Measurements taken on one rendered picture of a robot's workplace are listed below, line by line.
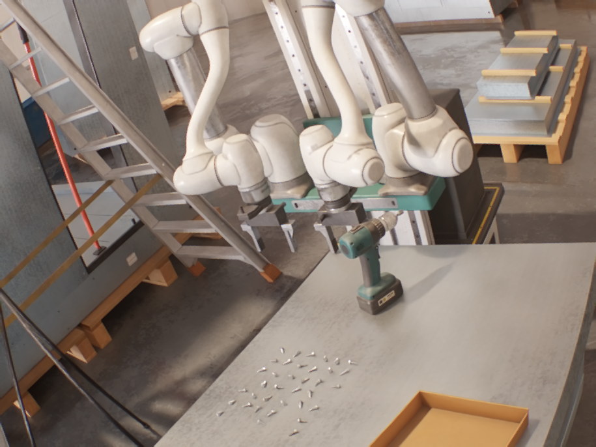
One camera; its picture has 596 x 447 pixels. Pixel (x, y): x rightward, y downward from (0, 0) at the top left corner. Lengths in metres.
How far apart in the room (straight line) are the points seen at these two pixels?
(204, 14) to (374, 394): 1.31
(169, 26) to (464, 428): 1.58
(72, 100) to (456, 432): 6.79
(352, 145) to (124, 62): 2.21
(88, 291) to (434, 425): 2.55
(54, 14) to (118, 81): 4.03
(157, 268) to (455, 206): 1.86
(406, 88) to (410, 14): 6.53
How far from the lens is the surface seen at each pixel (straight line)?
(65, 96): 7.57
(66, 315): 3.47
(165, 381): 3.01
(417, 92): 1.85
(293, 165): 2.33
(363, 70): 2.22
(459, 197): 2.51
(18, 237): 3.27
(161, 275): 3.75
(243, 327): 3.14
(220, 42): 2.10
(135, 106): 3.74
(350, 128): 1.76
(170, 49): 2.18
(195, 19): 2.13
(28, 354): 3.38
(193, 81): 2.25
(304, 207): 2.35
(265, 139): 2.30
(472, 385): 1.42
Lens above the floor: 1.64
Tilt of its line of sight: 25 degrees down
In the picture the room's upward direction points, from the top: 21 degrees counter-clockwise
